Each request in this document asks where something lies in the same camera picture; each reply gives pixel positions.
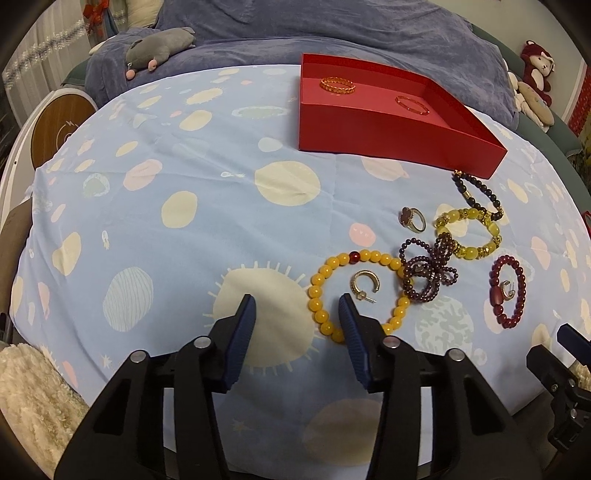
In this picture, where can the grey plush toy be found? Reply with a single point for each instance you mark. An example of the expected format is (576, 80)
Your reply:
(157, 48)

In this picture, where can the white sheer curtain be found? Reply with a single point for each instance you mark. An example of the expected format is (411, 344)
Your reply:
(41, 41)

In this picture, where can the small gold hoop earring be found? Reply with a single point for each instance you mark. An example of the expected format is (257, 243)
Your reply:
(508, 288)

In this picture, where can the beige plush toy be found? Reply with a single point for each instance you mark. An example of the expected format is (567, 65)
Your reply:
(535, 104)

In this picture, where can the blue curtain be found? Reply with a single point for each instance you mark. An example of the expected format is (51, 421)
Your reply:
(111, 23)

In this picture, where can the round white wooden side table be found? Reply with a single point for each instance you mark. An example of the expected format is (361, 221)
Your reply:
(55, 129)

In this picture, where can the blue velvet blanket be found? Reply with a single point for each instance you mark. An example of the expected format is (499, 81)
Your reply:
(277, 27)

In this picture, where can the red curtain bow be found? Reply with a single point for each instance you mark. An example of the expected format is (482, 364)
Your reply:
(94, 16)

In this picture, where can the green bed frame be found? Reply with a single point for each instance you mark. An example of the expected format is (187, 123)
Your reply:
(561, 134)

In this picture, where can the cream fluffy cloth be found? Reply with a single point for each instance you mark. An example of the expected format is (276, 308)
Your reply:
(32, 392)

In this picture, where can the light blue planet-print sheet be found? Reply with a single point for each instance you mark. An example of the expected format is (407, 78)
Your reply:
(184, 161)

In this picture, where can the red monkey plush toy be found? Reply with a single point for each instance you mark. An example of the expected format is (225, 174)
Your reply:
(535, 60)

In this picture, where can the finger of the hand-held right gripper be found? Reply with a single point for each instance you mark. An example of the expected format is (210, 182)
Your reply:
(575, 341)
(547, 364)

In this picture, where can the red cardboard box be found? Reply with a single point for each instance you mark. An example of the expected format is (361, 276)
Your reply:
(369, 124)

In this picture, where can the thin orange bangle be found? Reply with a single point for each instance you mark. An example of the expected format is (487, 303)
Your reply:
(408, 107)

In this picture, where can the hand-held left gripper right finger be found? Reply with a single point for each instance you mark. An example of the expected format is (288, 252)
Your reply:
(353, 332)

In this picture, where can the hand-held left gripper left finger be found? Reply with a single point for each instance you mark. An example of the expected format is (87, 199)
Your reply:
(240, 332)

